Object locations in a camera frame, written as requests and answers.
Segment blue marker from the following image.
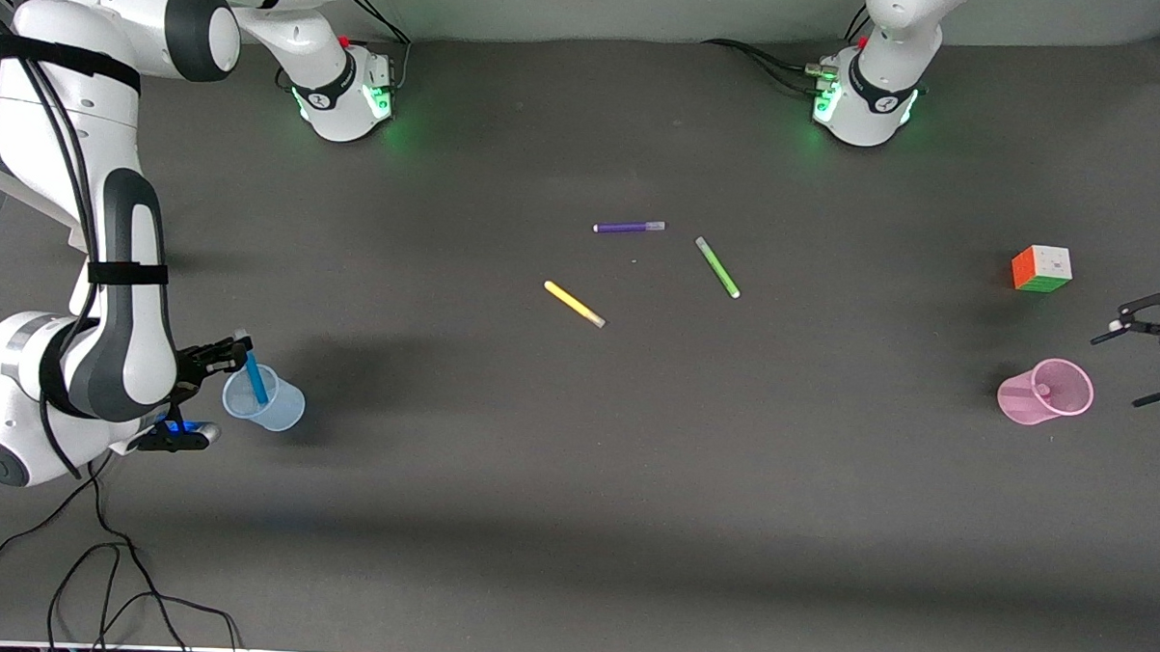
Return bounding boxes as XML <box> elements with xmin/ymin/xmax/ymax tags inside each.
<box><xmin>232</xmin><ymin>330</ymin><xmax>273</xmax><ymax>406</ymax></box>

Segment light blue mesh cup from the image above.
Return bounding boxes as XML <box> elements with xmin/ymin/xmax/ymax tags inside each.
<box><xmin>220</xmin><ymin>363</ymin><xmax>308</xmax><ymax>434</ymax></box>

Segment colourful puzzle cube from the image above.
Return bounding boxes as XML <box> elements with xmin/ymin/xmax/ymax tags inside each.
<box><xmin>1011</xmin><ymin>244</ymin><xmax>1075</xmax><ymax>295</ymax></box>

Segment pink mesh cup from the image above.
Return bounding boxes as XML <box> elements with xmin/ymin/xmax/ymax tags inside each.
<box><xmin>996</xmin><ymin>356</ymin><xmax>1097</xmax><ymax>429</ymax></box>

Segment white pole stand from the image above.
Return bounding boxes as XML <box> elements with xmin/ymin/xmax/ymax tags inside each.
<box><xmin>0</xmin><ymin>156</ymin><xmax>99</xmax><ymax>317</ymax></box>

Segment yellow marker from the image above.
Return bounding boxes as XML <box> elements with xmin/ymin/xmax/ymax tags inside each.
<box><xmin>541</xmin><ymin>280</ymin><xmax>608</xmax><ymax>330</ymax></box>

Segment dark grey table mat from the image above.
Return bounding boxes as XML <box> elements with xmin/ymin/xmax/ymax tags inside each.
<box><xmin>0</xmin><ymin>0</ymin><xmax>1160</xmax><ymax>652</ymax></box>

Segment green marker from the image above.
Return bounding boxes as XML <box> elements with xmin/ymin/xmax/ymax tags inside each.
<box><xmin>692</xmin><ymin>235</ymin><xmax>744</xmax><ymax>301</ymax></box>

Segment thin black cable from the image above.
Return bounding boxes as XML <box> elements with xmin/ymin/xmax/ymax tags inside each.
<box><xmin>0</xmin><ymin>450</ymin><xmax>195</xmax><ymax>652</ymax></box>
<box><xmin>45</xmin><ymin>539</ymin><xmax>247</xmax><ymax>652</ymax></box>

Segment black right base cable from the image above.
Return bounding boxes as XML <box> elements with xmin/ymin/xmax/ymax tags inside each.
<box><xmin>333</xmin><ymin>0</ymin><xmax>415</xmax><ymax>95</ymax></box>

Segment black base cable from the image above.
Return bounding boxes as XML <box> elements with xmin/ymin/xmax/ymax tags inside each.
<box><xmin>333</xmin><ymin>0</ymin><xmax>415</xmax><ymax>95</ymax></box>
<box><xmin>699</xmin><ymin>7</ymin><xmax>877</xmax><ymax>97</ymax></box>

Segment black left base cable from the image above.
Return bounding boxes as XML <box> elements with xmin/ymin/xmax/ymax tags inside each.
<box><xmin>699</xmin><ymin>7</ymin><xmax>877</xmax><ymax>97</ymax></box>

